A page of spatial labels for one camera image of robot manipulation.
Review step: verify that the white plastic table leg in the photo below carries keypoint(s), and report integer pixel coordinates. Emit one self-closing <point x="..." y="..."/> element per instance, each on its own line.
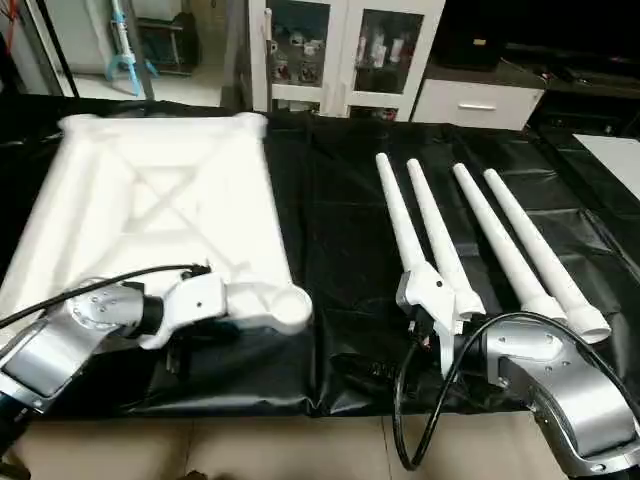
<point x="440" y="240"/>
<point x="400" y="220"/>
<point x="505" y="250"/>
<point x="545" y="260"/>

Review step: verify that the light blue stand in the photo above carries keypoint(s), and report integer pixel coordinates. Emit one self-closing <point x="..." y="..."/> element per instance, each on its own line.
<point x="125" y="50"/>

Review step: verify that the dark low sideboard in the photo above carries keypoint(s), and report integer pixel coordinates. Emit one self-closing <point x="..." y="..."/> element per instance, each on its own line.
<point x="590" y="90"/>

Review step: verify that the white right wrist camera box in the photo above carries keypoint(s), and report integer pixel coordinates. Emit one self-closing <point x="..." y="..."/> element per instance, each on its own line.
<point x="430" y="290"/>

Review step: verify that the white drawer unit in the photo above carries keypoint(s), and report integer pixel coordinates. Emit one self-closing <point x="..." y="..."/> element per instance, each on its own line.
<point x="475" y="103"/>

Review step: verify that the white plastic table top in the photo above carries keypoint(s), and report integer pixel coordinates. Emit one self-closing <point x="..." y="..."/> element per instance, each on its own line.
<point x="150" y="200"/>

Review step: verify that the black work mat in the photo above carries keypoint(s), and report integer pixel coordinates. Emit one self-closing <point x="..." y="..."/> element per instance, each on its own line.
<point x="340" y="250"/>

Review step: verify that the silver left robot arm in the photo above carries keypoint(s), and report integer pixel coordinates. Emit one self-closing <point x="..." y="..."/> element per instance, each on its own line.
<point x="60" y="340"/>

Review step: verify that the white flat board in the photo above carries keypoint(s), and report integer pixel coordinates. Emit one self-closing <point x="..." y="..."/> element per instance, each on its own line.
<point x="615" y="160"/>

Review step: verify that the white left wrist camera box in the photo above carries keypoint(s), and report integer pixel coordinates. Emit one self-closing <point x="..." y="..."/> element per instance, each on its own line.
<point x="190" y="300"/>

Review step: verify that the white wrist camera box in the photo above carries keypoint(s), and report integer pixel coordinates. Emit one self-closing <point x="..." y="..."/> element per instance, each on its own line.
<point x="430" y="290"/>
<point x="190" y="300"/>

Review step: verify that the white glass door cabinet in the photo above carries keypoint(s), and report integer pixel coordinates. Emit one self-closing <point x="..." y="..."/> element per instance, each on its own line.
<point x="345" y="50"/>

